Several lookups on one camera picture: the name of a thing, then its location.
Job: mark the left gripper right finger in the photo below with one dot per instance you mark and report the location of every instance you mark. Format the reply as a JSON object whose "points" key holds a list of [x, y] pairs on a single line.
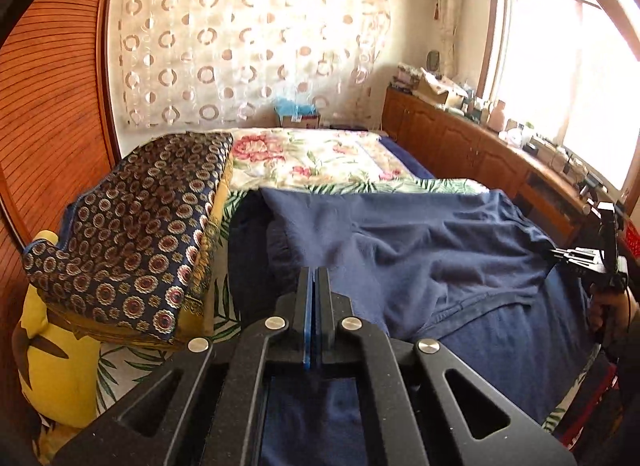
{"points": [[419, 403]]}

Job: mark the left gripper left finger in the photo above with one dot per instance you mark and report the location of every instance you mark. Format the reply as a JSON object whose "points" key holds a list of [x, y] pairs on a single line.
{"points": [[204, 403]]}

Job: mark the navy blue printed t-shirt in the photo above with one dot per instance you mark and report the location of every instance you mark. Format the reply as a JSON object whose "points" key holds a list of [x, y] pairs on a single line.
{"points": [[467, 270]]}

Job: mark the right hand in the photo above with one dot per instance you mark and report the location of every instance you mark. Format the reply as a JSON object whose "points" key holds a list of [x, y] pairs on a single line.
{"points": [[612, 311]]}

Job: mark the palm leaf print sheet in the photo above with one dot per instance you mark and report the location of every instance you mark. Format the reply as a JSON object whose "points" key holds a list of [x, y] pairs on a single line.
{"points": [[121, 367]]}

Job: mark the yellow pillow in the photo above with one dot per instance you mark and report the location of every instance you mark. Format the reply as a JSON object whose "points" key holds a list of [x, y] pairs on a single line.
{"points": [[57, 366]]}

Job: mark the dark patterned folded quilt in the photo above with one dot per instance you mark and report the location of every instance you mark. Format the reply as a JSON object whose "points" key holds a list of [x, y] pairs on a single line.
{"points": [[135, 256]]}

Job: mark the pink ceramic bottle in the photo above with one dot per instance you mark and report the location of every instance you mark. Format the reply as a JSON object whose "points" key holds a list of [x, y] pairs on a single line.
{"points": [[497, 117]]}

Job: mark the long wooden side cabinet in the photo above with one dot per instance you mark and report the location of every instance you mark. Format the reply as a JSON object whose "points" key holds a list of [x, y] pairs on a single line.
{"points": [[452, 147]]}

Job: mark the navy blue blanket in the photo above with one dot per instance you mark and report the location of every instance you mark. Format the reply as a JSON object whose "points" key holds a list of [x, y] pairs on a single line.
{"points": [[412, 164]]}

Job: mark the open cardboard box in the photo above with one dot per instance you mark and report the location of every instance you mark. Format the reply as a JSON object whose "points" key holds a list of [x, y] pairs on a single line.
{"points": [[441, 90]]}

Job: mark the floral bedspread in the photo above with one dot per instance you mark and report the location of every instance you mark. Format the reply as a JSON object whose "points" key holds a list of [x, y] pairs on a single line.
{"points": [[287, 158]]}

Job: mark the tissue box with blue bag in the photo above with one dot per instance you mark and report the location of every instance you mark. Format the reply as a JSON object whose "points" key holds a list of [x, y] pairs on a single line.
{"points": [[296, 116]]}

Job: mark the wooden slatted wardrobe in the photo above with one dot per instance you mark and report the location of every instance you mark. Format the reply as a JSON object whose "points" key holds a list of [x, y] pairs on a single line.
{"points": [[57, 139]]}

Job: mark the circle pattern sheer curtain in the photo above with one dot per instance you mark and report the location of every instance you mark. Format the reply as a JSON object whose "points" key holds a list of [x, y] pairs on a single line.
{"points": [[202, 63]]}

